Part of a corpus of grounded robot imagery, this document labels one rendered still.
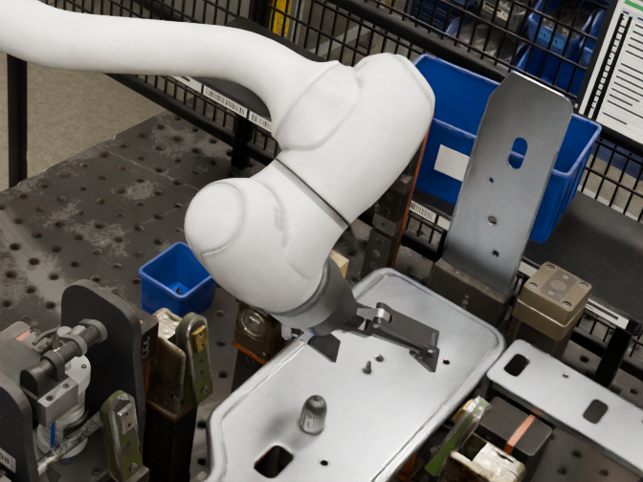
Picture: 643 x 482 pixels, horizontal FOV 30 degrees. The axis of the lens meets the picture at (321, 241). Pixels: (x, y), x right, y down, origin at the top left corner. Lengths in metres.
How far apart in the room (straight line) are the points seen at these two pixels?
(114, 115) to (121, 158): 1.34
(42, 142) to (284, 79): 2.39
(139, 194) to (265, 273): 1.13
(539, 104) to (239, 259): 0.58
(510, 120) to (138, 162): 0.95
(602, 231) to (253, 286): 0.83
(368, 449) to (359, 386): 0.10
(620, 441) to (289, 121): 0.67
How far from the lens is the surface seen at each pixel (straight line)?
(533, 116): 1.59
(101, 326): 1.33
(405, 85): 1.19
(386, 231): 1.84
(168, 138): 2.43
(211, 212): 1.14
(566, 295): 1.70
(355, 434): 1.51
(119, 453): 1.40
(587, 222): 1.89
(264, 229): 1.14
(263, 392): 1.53
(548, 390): 1.64
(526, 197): 1.65
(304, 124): 1.18
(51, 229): 2.19
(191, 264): 2.05
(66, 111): 3.70
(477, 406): 1.42
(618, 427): 1.63
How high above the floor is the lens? 2.12
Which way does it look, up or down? 40 degrees down
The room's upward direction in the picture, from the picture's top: 12 degrees clockwise
